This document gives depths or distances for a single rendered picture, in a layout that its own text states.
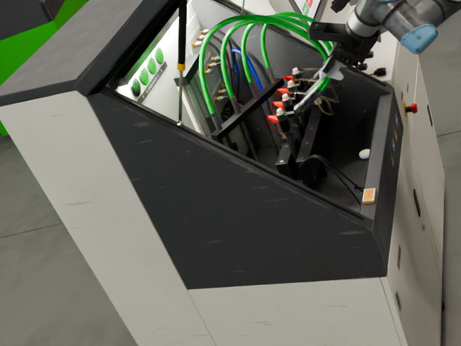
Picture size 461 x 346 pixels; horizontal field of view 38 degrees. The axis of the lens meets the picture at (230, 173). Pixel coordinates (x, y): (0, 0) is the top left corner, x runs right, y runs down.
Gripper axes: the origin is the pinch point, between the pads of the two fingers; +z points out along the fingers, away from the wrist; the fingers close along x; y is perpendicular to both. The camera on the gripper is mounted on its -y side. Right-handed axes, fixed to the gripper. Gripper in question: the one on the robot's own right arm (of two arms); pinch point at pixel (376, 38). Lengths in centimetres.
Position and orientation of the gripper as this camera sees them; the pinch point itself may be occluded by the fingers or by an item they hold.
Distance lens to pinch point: 192.2
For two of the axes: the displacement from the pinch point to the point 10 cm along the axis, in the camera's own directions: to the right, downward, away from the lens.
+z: 3.4, 7.9, 5.1
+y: 9.1, -1.3, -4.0
